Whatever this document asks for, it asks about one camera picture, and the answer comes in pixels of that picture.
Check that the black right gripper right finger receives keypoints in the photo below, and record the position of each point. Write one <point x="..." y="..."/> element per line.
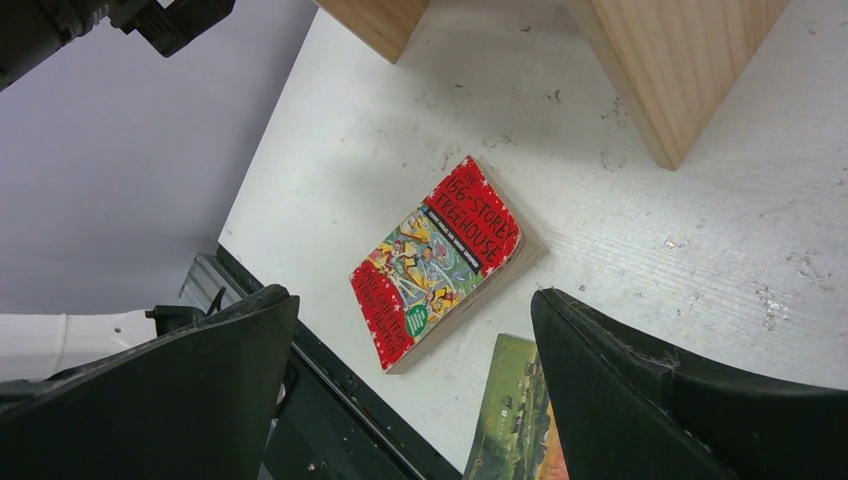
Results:
<point x="629" y="405"/>

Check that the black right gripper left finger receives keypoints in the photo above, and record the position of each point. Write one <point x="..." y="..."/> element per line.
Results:
<point x="195" y="403"/>

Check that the animal farm book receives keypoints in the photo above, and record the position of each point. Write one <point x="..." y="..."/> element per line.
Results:
<point x="516" y="435"/>

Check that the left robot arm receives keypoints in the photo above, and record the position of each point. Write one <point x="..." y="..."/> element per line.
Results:
<point x="35" y="347"/>

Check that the red treehouse book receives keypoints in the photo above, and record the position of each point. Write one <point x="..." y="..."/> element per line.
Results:
<point x="464" y="241"/>

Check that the wooden shelf unit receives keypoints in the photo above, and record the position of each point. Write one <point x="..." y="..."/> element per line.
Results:
<point x="518" y="84"/>

